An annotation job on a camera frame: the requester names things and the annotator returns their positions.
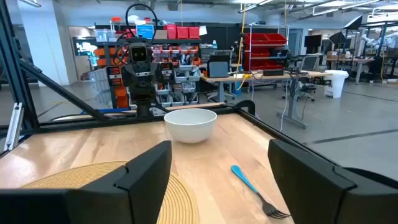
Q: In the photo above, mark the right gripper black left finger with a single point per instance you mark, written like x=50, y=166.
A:
x=124, y=199

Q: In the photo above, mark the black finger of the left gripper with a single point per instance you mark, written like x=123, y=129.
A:
x=149, y=90
x=136, y=90

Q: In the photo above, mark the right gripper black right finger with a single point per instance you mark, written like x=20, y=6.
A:
x=326, y=199

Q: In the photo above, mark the white bowl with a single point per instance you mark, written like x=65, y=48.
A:
x=190, y=127

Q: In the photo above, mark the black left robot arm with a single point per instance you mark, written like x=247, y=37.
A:
x=144, y=109

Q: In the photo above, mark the blue floor bin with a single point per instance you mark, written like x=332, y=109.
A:
x=105, y=110

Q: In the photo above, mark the round woven straw placemat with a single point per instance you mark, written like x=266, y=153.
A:
x=93, y=174

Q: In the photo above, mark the blue sign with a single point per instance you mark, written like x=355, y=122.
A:
x=145, y=31

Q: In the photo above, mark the clear plastic box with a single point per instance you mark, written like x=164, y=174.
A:
x=105, y=35

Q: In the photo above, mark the red storage bin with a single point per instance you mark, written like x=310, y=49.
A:
x=183, y=32
x=171, y=31
x=194, y=32

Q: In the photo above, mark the grey laptop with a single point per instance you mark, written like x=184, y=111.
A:
x=218, y=68

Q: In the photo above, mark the wooden top office desk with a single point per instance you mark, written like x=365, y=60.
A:
x=224, y=78

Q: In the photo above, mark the blue bucket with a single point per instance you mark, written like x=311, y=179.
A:
x=237, y=88

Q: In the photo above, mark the white trash bin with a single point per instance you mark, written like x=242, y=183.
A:
x=336, y=84

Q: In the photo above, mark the rack of red bins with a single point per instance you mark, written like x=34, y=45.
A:
x=264, y=49

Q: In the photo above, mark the black box on desk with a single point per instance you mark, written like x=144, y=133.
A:
x=273, y=72

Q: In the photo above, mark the black office chair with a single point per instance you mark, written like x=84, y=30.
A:
x=309, y=63

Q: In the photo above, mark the distant work desk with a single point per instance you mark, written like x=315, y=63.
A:
x=348, y=60

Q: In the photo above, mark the black monitor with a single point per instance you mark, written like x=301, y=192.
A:
x=312, y=43

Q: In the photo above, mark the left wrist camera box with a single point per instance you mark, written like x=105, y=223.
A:
x=139, y=53

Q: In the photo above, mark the black aluminium rig frame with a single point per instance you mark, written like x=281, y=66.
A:
x=93, y=123

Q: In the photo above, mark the silver corner bracket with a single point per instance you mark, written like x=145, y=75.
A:
x=14, y=127

